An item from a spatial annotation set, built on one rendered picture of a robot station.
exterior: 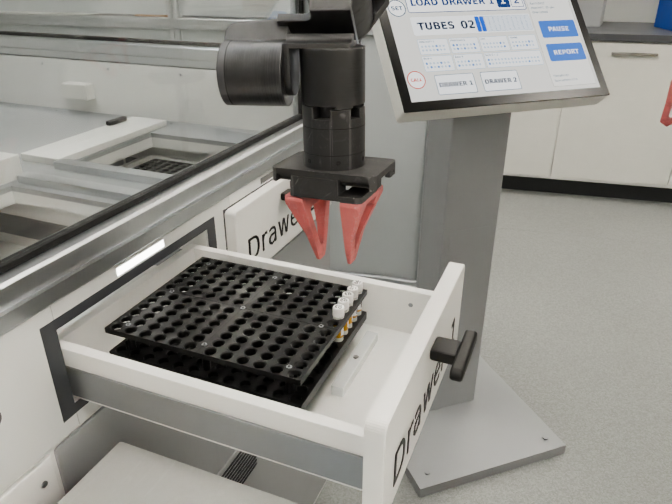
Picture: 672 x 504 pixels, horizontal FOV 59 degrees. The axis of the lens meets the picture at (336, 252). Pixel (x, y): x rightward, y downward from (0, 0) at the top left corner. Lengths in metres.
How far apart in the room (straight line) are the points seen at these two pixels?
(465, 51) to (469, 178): 0.31
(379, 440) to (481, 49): 1.06
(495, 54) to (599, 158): 2.29
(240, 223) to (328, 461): 0.41
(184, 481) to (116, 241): 0.26
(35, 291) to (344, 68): 0.34
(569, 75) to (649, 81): 2.11
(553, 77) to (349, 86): 0.98
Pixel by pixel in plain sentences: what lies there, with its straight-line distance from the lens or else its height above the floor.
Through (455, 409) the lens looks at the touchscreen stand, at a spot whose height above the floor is 0.04.
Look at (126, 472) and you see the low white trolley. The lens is 0.69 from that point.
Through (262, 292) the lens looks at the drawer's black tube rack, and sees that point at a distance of 0.68.
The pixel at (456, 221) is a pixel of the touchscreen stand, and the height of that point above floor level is 0.65.
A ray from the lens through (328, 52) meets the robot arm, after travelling 0.52.
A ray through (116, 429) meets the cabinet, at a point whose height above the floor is 0.75.
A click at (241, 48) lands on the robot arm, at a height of 1.17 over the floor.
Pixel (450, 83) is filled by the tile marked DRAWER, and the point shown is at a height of 1.01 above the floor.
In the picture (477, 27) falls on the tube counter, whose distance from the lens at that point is 1.42.
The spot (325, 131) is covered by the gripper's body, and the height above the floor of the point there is 1.10.
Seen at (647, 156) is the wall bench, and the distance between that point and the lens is 3.68.
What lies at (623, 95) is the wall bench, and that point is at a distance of 3.57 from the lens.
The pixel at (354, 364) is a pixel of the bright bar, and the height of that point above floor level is 0.85.
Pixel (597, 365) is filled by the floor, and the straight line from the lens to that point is 2.24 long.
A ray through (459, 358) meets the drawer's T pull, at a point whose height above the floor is 0.91.
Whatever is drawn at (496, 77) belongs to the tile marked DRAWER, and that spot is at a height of 1.01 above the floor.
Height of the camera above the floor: 1.24
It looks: 26 degrees down
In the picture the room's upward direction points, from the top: straight up
